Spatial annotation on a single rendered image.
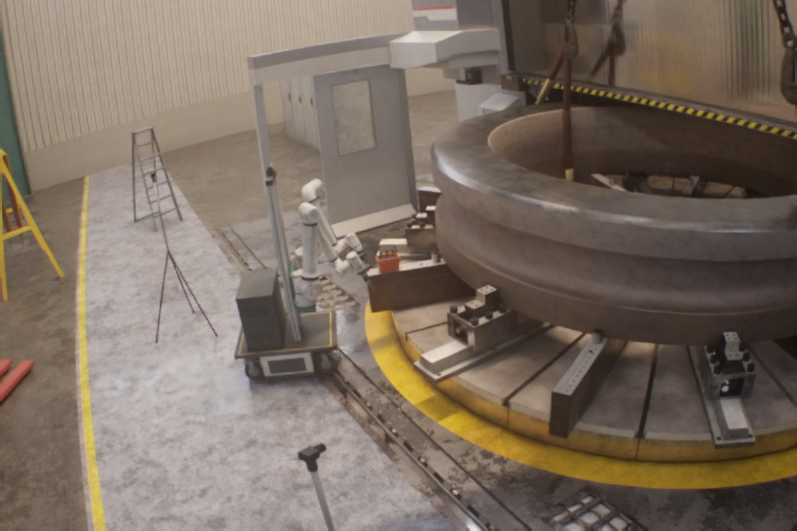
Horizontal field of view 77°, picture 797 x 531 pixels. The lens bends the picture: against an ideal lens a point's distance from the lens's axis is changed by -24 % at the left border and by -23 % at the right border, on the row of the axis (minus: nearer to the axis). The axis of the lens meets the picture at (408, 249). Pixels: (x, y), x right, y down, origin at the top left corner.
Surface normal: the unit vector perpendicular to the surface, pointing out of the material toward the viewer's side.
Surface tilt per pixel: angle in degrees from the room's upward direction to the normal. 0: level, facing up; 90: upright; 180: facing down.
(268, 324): 90
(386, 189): 90
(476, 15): 90
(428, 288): 90
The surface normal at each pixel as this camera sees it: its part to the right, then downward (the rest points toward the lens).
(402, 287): 0.18, 0.36
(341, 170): 0.48, 0.29
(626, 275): -0.52, 0.36
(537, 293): -0.73, 0.32
